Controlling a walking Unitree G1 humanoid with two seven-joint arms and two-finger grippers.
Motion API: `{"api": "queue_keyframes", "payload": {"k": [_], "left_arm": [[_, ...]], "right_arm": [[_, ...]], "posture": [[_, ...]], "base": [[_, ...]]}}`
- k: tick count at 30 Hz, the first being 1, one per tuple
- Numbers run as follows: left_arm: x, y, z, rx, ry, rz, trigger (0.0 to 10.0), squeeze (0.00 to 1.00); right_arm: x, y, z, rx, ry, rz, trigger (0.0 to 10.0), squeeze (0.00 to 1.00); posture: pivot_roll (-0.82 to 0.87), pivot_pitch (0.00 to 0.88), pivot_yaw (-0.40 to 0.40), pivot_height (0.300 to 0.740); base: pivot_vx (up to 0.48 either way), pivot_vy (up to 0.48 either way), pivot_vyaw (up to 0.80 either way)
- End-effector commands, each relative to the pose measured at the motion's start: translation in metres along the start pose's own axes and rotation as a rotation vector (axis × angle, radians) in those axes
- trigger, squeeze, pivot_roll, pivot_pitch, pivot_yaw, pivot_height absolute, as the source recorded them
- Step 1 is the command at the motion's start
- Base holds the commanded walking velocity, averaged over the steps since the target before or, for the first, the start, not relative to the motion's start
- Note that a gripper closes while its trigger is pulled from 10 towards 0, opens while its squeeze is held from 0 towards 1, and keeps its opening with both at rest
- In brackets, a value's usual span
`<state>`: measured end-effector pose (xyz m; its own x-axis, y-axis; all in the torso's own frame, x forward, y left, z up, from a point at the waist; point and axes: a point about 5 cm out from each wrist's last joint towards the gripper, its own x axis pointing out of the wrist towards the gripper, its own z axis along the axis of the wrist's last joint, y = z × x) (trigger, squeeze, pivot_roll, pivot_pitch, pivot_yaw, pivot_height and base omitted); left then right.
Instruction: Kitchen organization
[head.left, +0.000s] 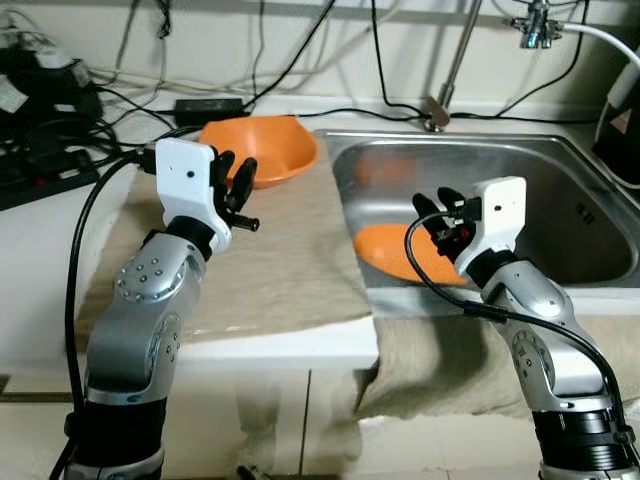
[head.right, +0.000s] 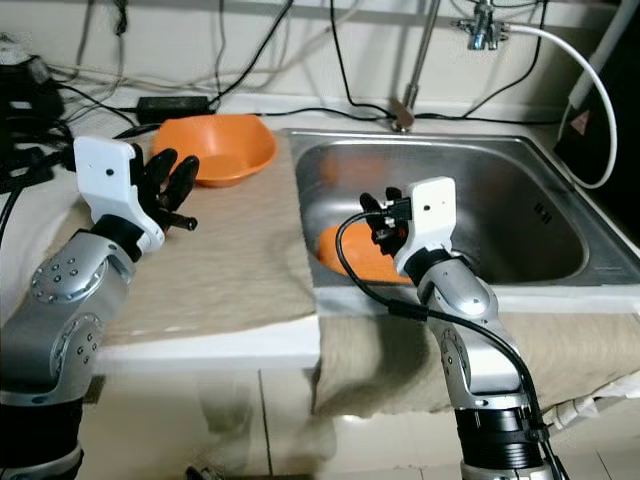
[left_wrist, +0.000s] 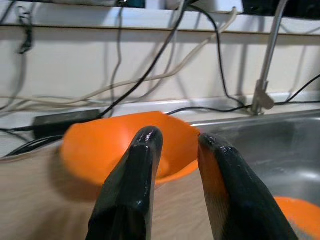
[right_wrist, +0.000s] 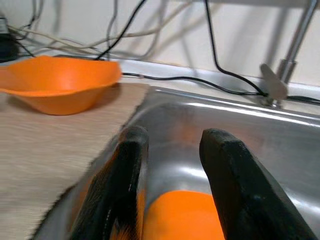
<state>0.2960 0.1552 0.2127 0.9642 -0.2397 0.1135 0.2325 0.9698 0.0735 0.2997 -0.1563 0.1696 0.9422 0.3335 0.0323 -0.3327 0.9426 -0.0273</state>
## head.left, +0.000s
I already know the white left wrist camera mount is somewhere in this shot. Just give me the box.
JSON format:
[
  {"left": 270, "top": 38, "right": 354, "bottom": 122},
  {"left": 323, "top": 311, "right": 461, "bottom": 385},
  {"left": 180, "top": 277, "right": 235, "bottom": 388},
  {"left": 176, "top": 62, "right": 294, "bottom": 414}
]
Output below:
[{"left": 154, "top": 137, "right": 234, "bottom": 254}]

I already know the black power strip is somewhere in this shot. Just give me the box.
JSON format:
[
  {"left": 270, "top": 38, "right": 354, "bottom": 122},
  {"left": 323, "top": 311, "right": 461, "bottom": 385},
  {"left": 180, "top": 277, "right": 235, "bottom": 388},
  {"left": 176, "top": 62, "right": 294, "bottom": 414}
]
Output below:
[{"left": 0, "top": 140, "right": 103, "bottom": 212}]

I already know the white glossy base cabinet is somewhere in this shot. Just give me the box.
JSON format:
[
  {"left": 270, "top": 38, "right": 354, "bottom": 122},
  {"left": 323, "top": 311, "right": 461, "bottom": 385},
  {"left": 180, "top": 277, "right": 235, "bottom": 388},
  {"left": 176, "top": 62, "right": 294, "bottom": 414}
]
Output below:
[{"left": 0, "top": 368, "right": 640, "bottom": 480}]

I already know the metal faucet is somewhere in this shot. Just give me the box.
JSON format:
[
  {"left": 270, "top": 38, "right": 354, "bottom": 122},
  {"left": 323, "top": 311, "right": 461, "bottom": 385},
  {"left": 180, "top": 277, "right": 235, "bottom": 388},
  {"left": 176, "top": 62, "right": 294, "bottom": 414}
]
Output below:
[{"left": 421, "top": 0, "right": 483, "bottom": 134}]

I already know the metal wall tap valve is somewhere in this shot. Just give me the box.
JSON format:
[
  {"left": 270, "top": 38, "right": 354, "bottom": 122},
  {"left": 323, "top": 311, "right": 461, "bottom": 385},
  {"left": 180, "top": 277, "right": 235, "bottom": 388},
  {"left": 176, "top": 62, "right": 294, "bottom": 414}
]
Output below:
[{"left": 504, "top": 0, "right": 567, "bottom": 50}]

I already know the black power adapter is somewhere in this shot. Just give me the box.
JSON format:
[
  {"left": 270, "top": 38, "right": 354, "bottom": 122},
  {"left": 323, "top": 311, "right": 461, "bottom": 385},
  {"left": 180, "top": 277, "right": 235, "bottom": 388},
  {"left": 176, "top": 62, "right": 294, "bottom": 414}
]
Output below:
[{"left": 174, "top": 96, "right": 250, "bottom": 122}]

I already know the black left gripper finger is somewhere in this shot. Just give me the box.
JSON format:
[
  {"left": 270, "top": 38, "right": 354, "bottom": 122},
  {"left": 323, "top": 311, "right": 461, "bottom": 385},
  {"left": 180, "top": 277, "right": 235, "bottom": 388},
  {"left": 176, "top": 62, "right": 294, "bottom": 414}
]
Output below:
[
  {"left": 228, "top": 158, "right": 259, "bottom": 209},
  {"left": 210, "top": 150, "right": 236, "bottom": 201}
]

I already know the white hose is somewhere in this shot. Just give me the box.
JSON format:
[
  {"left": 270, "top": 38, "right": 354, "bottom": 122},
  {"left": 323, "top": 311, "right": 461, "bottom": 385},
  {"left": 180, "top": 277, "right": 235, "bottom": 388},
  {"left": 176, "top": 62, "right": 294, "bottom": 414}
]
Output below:
[{"left": 559, "top": 20, "right": 640, "bottom": 67}]

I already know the black power cable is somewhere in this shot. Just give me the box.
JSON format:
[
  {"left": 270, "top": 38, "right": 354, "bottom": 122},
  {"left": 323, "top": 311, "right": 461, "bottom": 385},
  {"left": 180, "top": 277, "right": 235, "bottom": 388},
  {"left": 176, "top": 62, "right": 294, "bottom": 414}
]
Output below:
[{"left": 370, "top": 0, "right": 433, "bottom": 119}]

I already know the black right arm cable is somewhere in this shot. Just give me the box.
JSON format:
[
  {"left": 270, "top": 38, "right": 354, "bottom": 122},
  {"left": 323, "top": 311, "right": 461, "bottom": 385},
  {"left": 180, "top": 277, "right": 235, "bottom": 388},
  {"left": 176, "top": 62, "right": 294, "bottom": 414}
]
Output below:
[{"left": 402, "top": 209, "right": 633, "bottom": 443}]

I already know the stainless steel sink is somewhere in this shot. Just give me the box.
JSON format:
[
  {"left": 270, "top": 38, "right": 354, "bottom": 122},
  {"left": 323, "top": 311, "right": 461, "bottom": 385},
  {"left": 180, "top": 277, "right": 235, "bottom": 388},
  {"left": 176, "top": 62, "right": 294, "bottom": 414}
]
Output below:
[{"left": 314, "top": 127, "right": 640, "bottom": 317}]

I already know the beige linen cloth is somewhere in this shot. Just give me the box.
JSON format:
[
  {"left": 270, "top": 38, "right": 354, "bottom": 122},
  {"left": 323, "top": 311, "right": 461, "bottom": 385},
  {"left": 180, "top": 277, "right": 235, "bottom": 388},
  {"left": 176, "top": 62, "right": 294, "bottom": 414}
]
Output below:
[
  {"left": 354, "top": 314, "right": 640, "bottom": 420},
  {"left": 74, "top": 150, "right": 378, "bottom": 347}
]

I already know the orange plate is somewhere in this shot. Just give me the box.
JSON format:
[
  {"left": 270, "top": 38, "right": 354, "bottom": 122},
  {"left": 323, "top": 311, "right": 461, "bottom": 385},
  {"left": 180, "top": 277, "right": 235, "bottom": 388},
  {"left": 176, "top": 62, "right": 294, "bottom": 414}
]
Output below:
[{"left": 352, "top": 222, "right": 472, "bottom": 289}]

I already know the black electronic device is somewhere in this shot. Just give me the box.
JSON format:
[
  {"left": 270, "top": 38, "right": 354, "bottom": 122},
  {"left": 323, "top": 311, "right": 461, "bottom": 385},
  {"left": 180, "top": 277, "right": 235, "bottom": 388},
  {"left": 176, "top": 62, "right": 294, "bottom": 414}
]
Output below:
[{"left": 0, "top": 44, "right": 103, "bottom": 151}]

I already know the black appliance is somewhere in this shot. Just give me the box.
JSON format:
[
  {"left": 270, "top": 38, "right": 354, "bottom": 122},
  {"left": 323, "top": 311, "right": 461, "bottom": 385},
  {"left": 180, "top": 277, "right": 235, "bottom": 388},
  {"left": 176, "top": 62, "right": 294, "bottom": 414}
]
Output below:
[{"left": 591, "top": 58, "right": 640, "bottom": 187}]

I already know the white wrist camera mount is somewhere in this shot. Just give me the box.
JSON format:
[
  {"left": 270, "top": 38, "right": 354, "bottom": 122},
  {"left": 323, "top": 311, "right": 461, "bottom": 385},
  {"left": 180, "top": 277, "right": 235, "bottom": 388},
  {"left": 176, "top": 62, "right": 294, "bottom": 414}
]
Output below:
[
  {"left": 454, "top": 176, "right": 529, "bottom": 280},
  {"left": 154, "top": 137, "right": 234, "bottom": 254}
]

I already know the orange bowl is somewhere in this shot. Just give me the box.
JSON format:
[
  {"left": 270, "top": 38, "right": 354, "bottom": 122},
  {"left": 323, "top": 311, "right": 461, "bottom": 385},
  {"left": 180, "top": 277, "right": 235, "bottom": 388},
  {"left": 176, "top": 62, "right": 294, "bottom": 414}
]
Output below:
[{"left": 196, "top": 114, "right": 320, "bottom": 190}]

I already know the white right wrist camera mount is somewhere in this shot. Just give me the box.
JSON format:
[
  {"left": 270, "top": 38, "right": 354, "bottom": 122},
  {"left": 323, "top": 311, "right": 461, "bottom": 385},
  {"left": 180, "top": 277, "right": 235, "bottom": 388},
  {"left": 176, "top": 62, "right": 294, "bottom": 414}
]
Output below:
[{"left": 454, "top": 176, "right": 529, "bottom": 280}]

